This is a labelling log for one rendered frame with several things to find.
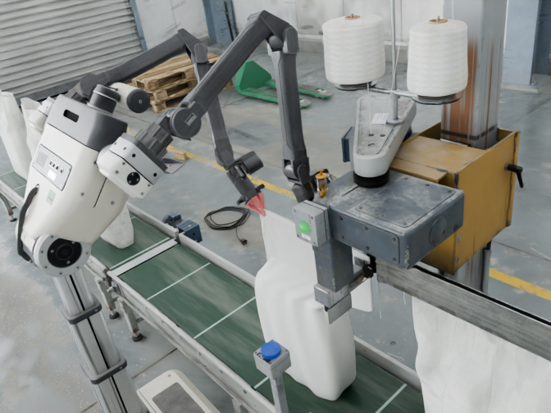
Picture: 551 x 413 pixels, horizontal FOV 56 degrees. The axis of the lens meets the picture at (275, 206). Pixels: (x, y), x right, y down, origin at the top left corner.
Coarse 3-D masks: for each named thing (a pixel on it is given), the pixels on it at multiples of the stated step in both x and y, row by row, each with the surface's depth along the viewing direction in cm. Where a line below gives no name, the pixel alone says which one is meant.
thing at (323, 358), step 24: (264, 240) 189; (288, 240) 176; (288, 264) 183; (312, 264) 171; (264, 288) 188; (288, 288) 180; (312, 288) 174; (360, 288) 157; (264, 312) 195; (288, 312) 180; (312, 312) 171; (264, 336) 203; (288, 336) 187; (312, 336) 176; (336, 336) 175; (312, 360) 182; (336, 360) 178; (312, 384) 190; (336, 384) 183
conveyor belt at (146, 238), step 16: (0, 176) 432; (16, 176) 427; (16, 192) 399; (144, 224) 327; (96, 240) 318; (144, 240) 310; (160, 240) 307; (96, 256) 301; (112, 256) 298; (128, 256) 296
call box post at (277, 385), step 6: (276, 378) 156; (282, 378) 158; (276, 384) 157; (282, 384) 159; (276, 390) 158; (282, 390) 160; (276, 396) 160; (282, 396) 161; (276, 402) 162; (282, 402) 162; (276, 408) 164; (282, 408) 162
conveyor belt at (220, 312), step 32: (160, 256) 292; (192, 256) 287; (160, 288) 265; (192, 288) 262; (224, 288) 258; (192, 320) 240; (224, 320) 237; (256, 320) 235; (224, 352) 220; (256, 384) 202; (288, 384) 200; (352, 384) 196; (384, 384) 194
